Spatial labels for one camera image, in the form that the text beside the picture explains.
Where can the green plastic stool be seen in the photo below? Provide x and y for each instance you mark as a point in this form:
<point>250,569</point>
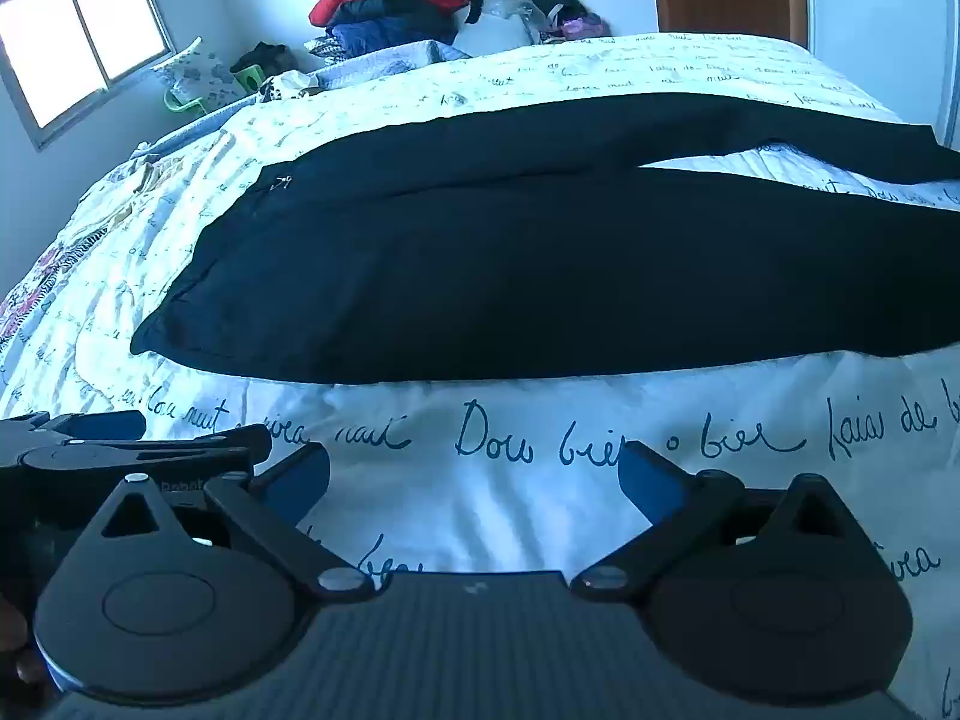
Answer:
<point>247,75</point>

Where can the purple cloth item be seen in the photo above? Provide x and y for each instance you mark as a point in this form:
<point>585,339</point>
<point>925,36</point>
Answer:
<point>577,26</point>

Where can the dark blue clothing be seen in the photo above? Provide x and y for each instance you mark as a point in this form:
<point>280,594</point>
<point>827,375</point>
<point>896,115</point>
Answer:
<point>397,26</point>

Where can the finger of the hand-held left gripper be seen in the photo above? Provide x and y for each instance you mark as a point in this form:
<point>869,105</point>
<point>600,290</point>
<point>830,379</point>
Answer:
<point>150,454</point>
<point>105,429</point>

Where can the black pants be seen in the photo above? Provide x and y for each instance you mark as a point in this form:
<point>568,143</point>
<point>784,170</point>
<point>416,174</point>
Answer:
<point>487,277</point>

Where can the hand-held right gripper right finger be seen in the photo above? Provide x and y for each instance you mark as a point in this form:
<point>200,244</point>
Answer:
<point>645,487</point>

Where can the white script-print bed quilt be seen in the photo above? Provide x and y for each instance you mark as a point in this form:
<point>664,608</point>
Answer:
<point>525,480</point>

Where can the black and white patterned cloth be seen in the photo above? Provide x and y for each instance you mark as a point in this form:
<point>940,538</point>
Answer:
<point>289,84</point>

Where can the person's left hand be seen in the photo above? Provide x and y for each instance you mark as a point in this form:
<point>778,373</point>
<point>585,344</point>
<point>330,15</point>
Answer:
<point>13,634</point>

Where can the clear plastic bag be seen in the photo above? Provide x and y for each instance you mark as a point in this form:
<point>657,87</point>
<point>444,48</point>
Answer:
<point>510,19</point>

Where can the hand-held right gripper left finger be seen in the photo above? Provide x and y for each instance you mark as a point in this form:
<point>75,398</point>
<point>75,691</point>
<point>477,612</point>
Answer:
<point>296,484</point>

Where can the light blue quilted blanket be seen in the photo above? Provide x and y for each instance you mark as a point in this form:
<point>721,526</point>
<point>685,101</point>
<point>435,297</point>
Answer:
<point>390,60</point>

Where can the small black garment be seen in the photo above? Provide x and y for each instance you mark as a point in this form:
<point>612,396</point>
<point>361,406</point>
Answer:
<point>261,56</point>

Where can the red floral bed sheet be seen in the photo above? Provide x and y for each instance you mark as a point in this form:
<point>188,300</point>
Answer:
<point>30,292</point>

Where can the window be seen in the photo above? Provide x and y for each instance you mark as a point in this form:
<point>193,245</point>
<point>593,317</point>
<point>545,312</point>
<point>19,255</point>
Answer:
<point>82,37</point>

